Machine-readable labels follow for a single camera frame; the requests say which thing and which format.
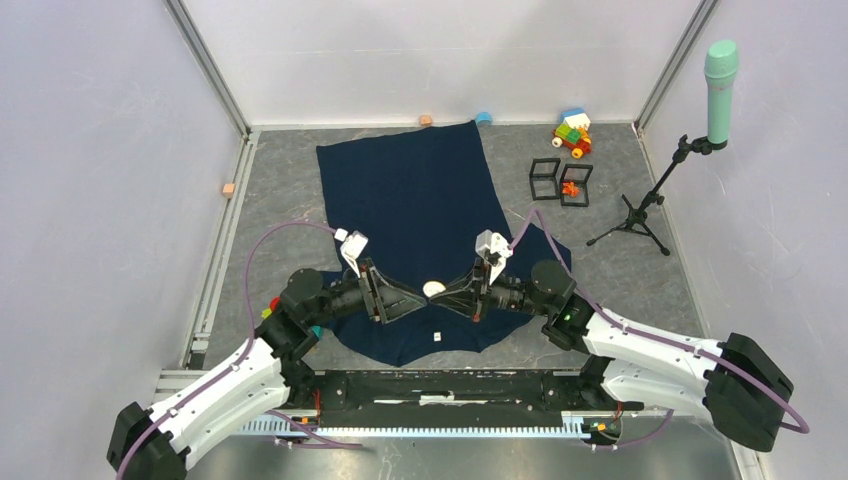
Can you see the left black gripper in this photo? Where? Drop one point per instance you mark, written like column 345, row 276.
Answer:
column 383, row 298

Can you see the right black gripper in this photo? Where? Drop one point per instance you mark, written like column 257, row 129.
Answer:
column 467, row 292

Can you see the round gold brooch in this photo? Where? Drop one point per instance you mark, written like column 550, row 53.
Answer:
column 432, row 288

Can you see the navy blue t-shirt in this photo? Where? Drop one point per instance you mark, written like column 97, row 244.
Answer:
column 421, row 198

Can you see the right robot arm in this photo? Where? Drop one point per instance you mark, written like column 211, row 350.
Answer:
column 734, row 383

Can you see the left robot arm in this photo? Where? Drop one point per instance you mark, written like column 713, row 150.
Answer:
column 166, row 439

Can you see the orange flower brooch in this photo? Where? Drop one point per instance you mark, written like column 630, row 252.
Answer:
column 570, row 189

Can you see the blue cup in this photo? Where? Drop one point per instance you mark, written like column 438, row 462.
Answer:
column 483, row 119

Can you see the black microphone tripod stand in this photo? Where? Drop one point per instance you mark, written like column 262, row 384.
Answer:
column 636, row 219

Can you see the colourful toy block car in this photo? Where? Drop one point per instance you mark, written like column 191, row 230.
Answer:
column 572, row 132

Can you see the mint green microphone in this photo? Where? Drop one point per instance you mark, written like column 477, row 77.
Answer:
column 720, row 69

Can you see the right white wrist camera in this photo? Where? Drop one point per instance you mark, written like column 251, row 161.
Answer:
column 493, row 248

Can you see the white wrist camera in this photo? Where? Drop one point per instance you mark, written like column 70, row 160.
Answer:
column 351, row 246
column 493, row 248

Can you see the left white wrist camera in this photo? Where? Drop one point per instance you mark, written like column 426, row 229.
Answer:
column 351, row 246

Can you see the red yellow ring stacker toy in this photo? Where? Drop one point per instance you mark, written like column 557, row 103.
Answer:
column 271, row 309

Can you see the left black display frame box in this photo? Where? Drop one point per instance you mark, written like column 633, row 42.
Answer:
column 542, row 179

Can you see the black display frame box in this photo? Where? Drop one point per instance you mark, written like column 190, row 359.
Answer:
column 542, row 179
column 580, row 174

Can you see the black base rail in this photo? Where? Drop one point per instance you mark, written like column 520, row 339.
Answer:
column 451, row 398

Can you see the right black display frame box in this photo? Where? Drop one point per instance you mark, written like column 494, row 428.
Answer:
column 580, row 174

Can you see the aluminium frame rail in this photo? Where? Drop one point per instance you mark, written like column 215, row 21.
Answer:
column 569, row 425

